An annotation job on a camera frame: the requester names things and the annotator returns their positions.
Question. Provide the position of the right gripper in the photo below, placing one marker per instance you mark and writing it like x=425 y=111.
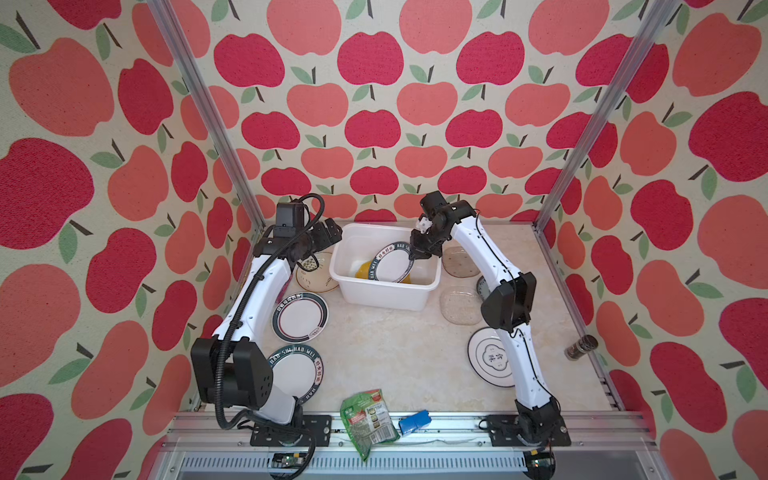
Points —
x=416 y=252

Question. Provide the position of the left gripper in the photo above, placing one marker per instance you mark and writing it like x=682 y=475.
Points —
x=325 y=239

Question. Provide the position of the white plate black rings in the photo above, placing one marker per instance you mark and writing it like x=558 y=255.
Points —
x=489 y=357

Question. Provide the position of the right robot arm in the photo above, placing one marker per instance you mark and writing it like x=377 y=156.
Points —
x=507 y=309

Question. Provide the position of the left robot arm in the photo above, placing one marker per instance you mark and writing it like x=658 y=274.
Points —
x=231 y=371

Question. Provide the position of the white plastic bin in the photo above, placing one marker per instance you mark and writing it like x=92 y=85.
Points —
x=360 y=243

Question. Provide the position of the beige willow pattern plate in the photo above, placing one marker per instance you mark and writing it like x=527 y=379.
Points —
x=313 y=274

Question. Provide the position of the clear pink glass plate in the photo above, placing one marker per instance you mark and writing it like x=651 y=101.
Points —
x=461 y=306

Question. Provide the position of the blue white porcelain plate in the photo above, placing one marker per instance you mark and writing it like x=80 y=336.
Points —
x=482 y=288

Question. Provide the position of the red green rim plate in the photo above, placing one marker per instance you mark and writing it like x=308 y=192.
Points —
x=300 y=317

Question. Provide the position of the blue small box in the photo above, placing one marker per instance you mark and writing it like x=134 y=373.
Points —
x=411 y=423

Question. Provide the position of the green snack packet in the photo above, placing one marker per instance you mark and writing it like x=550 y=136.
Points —
x=367 y=421

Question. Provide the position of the dark spice jar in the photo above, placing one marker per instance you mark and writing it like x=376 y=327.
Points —
x=581 y=347

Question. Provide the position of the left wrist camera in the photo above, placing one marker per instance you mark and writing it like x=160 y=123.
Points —
x=291 y=220

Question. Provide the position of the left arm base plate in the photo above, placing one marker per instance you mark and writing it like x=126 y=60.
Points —
x=313 y=430

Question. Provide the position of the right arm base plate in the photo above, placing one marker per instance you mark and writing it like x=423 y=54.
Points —
x=512 y=431

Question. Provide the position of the aluminium front rail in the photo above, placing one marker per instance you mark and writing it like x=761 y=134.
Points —
x=455 y=445

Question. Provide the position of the left aluminium frame post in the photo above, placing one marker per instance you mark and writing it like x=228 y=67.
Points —
x=173 y=34

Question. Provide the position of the aluminium frame post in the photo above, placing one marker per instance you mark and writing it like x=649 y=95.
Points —
x=173 y=34
x=651 y=27

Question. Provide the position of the right aluminium frame post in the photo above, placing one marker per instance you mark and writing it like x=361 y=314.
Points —
x=651 y=27

